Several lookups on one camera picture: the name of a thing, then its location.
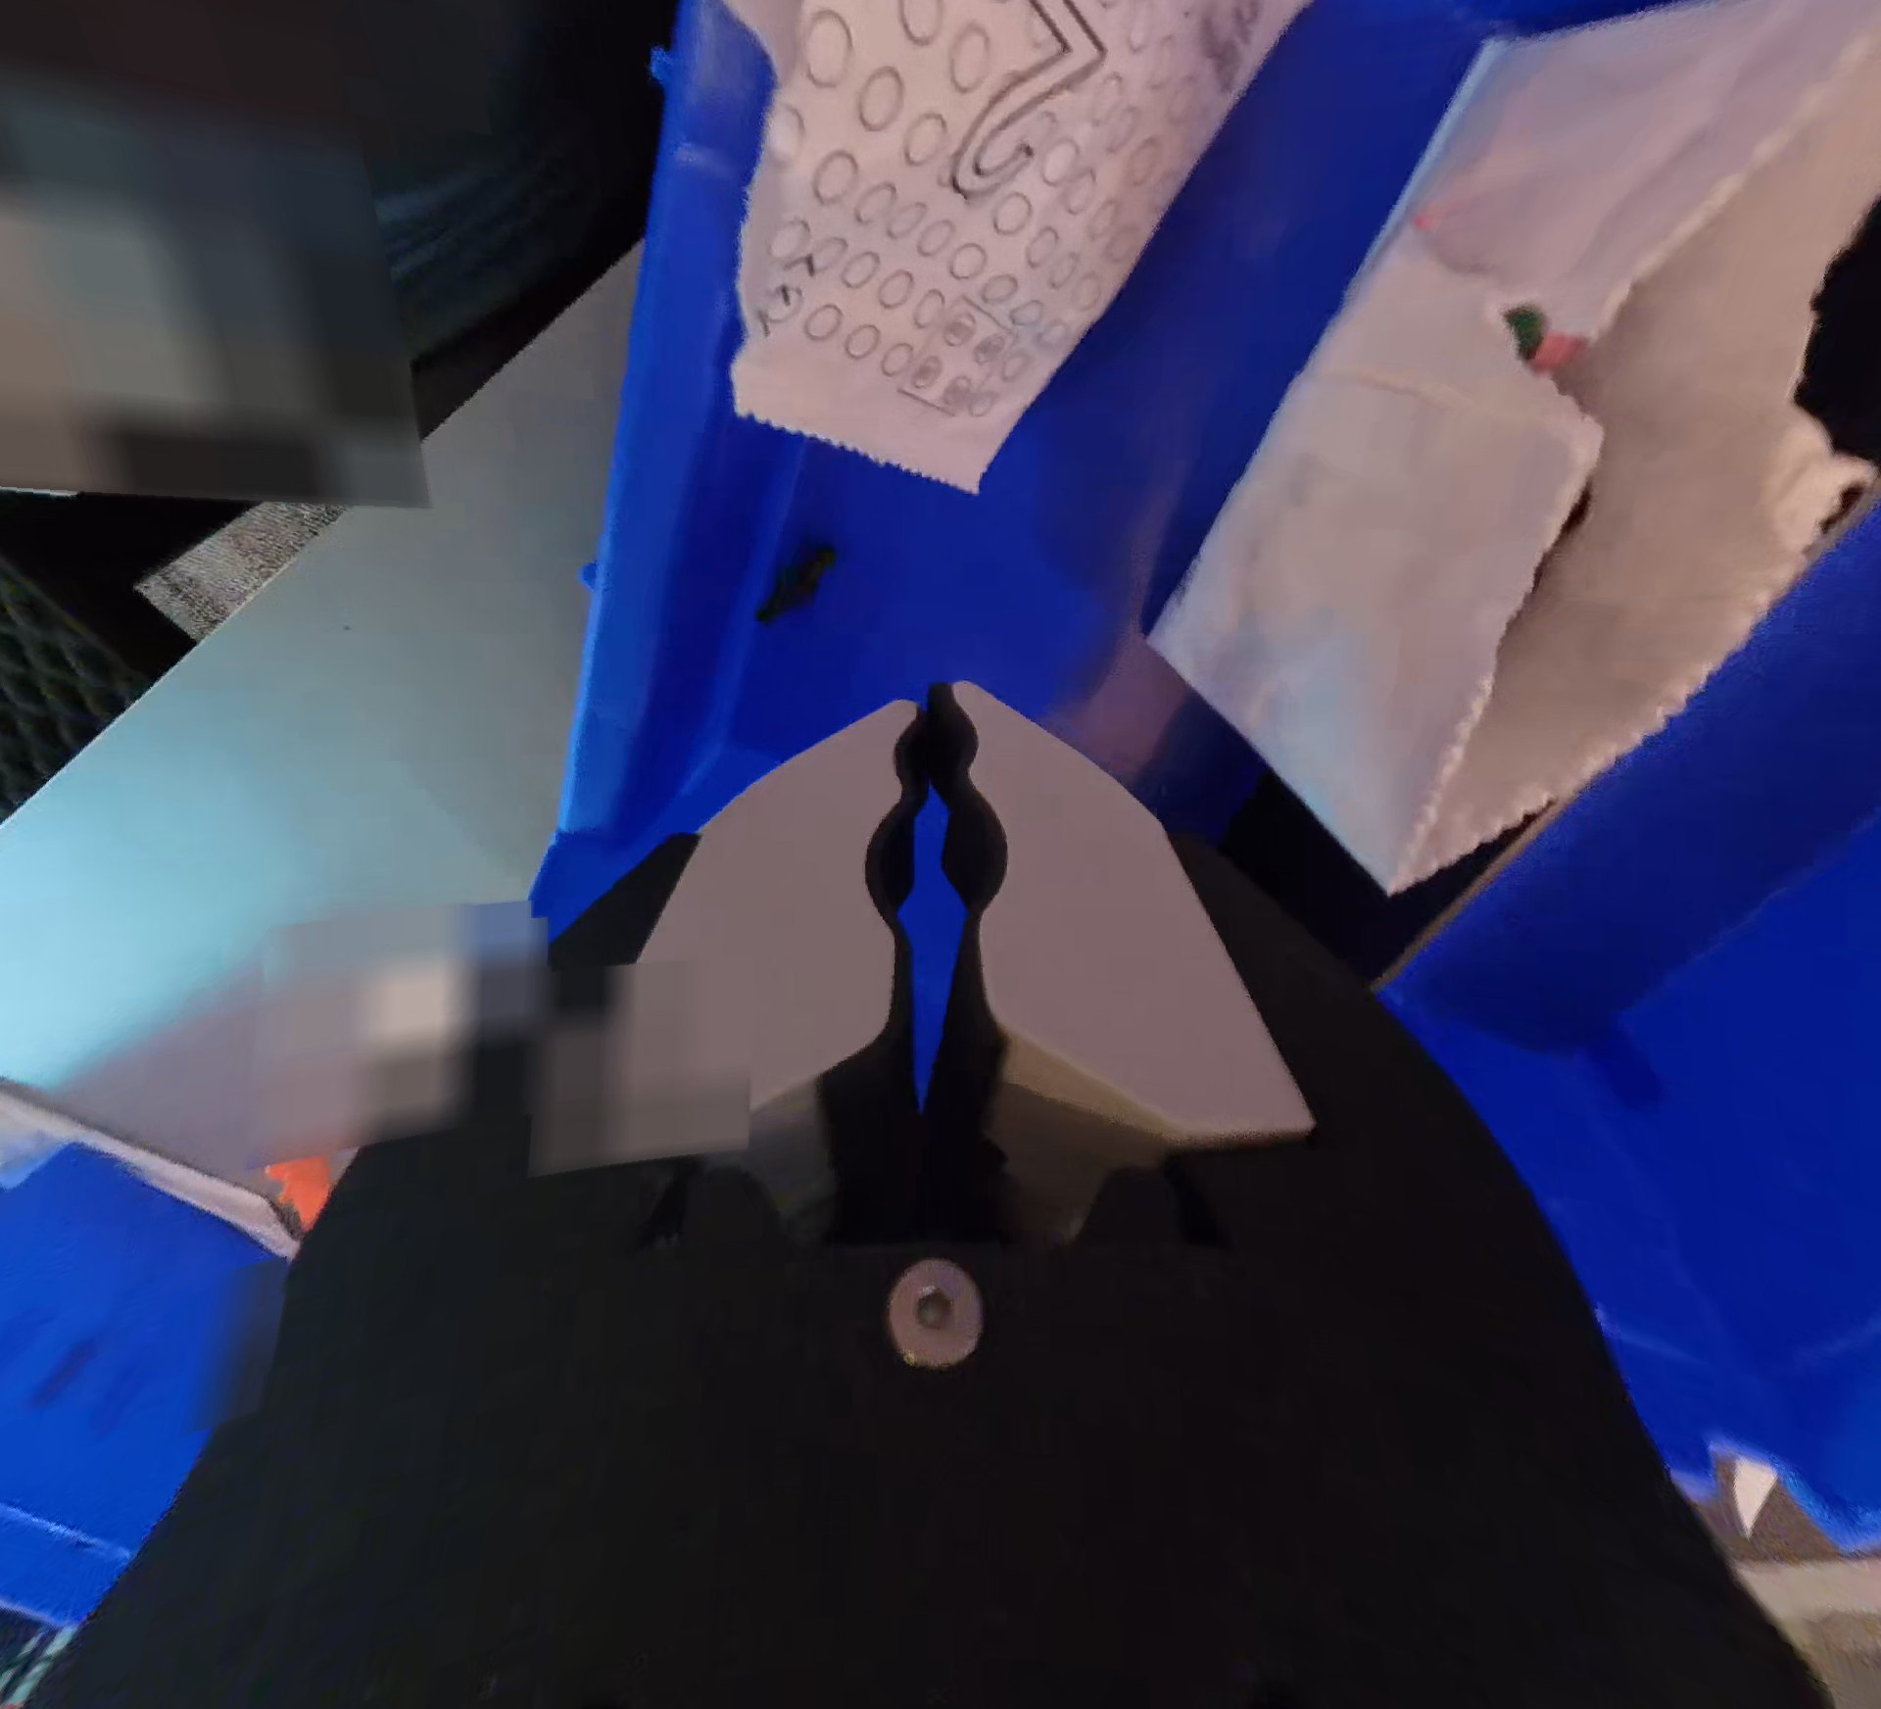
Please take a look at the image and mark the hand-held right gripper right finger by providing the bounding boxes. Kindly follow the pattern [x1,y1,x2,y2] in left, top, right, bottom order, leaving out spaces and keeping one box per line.
[938,678,1316,1228]

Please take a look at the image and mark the black mesh chair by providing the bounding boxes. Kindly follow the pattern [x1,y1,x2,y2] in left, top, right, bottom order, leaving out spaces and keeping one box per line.
[0,551,143,816]

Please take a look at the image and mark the blue plastic bin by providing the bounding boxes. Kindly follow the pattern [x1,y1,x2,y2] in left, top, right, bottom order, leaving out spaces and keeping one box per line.
[529,0,1881,1057]
[1379,568,1881,1566]
[0,1139,305,1631]

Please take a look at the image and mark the small black toy piece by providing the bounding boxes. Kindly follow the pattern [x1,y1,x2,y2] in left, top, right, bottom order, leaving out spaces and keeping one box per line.
[753,541,840,625]

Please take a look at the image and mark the small orange toy piece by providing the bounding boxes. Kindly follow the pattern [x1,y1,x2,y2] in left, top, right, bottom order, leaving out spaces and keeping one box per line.
[261,1153,340,1236]

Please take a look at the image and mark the small green red toy piece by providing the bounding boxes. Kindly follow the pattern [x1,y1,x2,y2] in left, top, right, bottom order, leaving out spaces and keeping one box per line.
[1499,300,1591,375]

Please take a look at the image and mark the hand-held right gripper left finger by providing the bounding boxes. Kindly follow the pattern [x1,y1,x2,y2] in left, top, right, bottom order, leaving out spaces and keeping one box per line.
[623,700,930,1116]

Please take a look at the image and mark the circle print paper bag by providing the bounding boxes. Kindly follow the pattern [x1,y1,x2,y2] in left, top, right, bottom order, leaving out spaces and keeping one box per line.
[728,0,1328,495]

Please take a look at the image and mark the plain white paper bag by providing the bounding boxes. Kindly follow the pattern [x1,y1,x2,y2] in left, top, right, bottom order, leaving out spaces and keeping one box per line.
[1389,0,1881,897]
[1147,275,1607,777]

